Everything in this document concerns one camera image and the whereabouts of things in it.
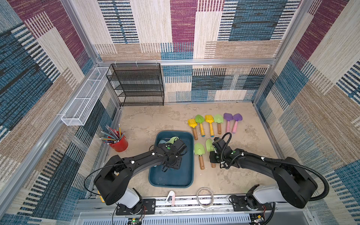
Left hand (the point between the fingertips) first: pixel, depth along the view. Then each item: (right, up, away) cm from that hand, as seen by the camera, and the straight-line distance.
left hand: (176, 164), depth 85 cm
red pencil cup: (-35, +10, +5) cm, 37 cm away
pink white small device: (-2, -14, -10) cm, 18 cm away
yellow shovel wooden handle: (+11, +24, +22) cm, 34 cm away
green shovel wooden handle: (+15, +7, +7) cm, 18 cm away
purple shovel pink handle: (+45, +28, +24) cm, 58 cm away
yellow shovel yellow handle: (+24, +27, +23) cm, 43 cm away
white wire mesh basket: (-48, +32, -13) cm, 59 cm away
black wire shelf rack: (-31, +53, +24) cm, 66 cm away
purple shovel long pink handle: (+39, +28, +24) cm, 54 cm away
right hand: (+23, +2, +5) cm, 24 cm away
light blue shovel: (-10, +12, +10) cm, 18 cm away
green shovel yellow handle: (+17, +27, +23) cm, 39 cm away
